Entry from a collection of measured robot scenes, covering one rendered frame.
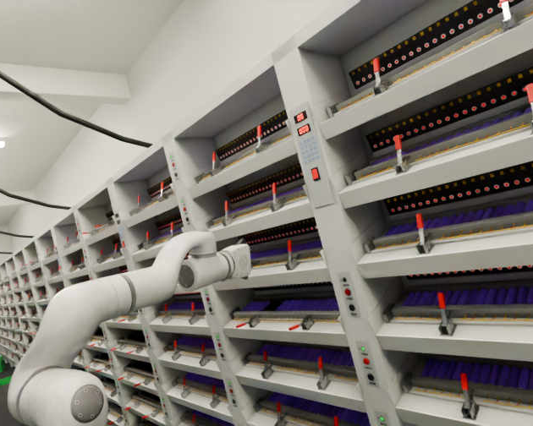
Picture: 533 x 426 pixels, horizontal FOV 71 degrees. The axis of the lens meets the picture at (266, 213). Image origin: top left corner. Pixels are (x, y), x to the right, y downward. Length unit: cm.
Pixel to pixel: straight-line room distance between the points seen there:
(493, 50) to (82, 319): 91
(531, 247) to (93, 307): 83
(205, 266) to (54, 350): 39
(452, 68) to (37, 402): 97
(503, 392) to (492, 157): 53
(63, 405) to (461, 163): 84
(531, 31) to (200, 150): 119
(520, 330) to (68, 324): 88
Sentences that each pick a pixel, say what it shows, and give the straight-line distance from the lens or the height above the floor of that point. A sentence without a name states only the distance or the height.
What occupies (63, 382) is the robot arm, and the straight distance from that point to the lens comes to 76.
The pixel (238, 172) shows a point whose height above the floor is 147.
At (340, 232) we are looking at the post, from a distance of 101.
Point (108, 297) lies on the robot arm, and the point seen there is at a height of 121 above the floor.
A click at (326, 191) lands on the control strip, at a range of 101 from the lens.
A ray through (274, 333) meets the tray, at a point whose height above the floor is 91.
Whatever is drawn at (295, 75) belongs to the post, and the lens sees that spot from 108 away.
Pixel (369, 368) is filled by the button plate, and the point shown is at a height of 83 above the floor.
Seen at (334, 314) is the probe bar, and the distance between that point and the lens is 117.
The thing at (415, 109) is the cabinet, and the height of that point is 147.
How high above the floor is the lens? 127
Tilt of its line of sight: 2 degrees up
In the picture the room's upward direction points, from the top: 15 degrees counter-clockwise
